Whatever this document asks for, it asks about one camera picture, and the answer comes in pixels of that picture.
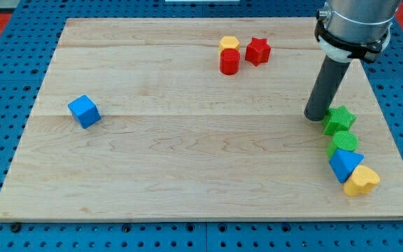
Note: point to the blue triangle block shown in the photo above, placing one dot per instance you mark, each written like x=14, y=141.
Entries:
x=343, y=163

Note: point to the yellow heart block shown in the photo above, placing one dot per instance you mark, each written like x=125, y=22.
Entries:
x=361, y=182

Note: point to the blue cube block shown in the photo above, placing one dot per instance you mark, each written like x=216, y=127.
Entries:
x=84, y=111

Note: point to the green star block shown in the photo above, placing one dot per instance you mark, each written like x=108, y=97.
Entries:
x=337, y=119

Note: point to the yellow hexagon block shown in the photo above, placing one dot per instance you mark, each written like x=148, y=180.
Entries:
x=228, y=42

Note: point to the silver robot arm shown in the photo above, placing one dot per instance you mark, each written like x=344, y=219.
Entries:
x=357, y=21

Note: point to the red star block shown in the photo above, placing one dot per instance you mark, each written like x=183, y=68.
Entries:
x=258, y=51

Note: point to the red cylinder block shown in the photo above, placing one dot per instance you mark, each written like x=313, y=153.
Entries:
x=229, y=61

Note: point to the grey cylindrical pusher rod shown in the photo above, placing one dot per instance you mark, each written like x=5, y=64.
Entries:
x=327, y=83

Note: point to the wooden board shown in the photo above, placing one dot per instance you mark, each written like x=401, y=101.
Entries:
x=180, y=141

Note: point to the green cylinder block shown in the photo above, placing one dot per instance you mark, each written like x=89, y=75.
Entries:
x=343, y=140

